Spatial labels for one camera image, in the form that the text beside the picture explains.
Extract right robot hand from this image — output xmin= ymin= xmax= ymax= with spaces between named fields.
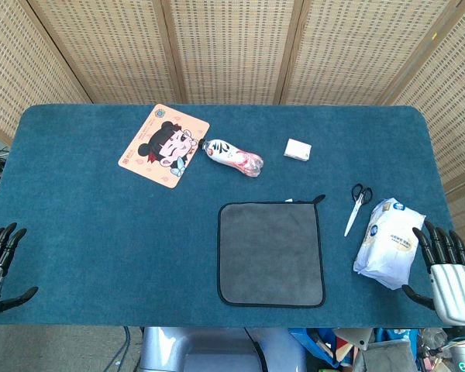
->
xmin=401 ymin=219 xmax=465 ymax=327

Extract green and grey cloth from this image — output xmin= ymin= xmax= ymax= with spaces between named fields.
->
xmin=216 ymin=194 xmax=326 ymax=308

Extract white tissue pack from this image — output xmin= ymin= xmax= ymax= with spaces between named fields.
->
xmin=353 ymin=197 xmax=427 ymax=291

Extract grey cushion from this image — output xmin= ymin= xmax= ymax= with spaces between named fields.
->
xmin=352 ymin=339 xmax=422 ymax=372

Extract blue table cloth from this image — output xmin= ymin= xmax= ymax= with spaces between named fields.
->
xmin=0 ymin=103 xmax=459 ymax=329

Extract blue plastic box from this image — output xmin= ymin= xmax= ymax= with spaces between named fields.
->
xmin=288 ymin=328 xmax=357 ymax=369

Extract woven wood-framed screen panel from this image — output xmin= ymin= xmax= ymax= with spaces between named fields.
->
xmin=17 ymin=0 xmax=187 ymax=105
xmin=160 ymin=0 xmax=305 ymax=105
xmin=281 ymin=0 xmax=464 ymax=106
xmin=387 ymin=0 xmax=465 ymax=257
xmin=0 ymin=0 xmax=92 ymax=146

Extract small white box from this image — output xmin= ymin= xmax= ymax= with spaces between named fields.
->
xmin=283 ymin=138 xmax=312 ymax=163

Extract cartoon girl mouse pad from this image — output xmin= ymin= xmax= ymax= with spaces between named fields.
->
xmin=118 ymin=103 xmax=211 ymax=190

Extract grey robot torso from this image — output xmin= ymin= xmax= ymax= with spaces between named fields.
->
xmin=138 ymin=326 xmax=308 ymax=372

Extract clear plastic drink bottle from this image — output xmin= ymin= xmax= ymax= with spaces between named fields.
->
xmin=198 ymin=138 xmax=264 ymax=179

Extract black handled scissors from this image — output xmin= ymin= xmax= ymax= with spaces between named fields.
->
xmin=343 ymin=183 xmax=373 ymax=238

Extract thin blue cable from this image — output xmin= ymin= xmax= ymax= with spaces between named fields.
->
xmin=100 ymin=326 xmax=132 ymax=372

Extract black torso cable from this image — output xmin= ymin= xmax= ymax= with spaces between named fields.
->
xmin=243 ymin=327 xmax=272 ymax=372

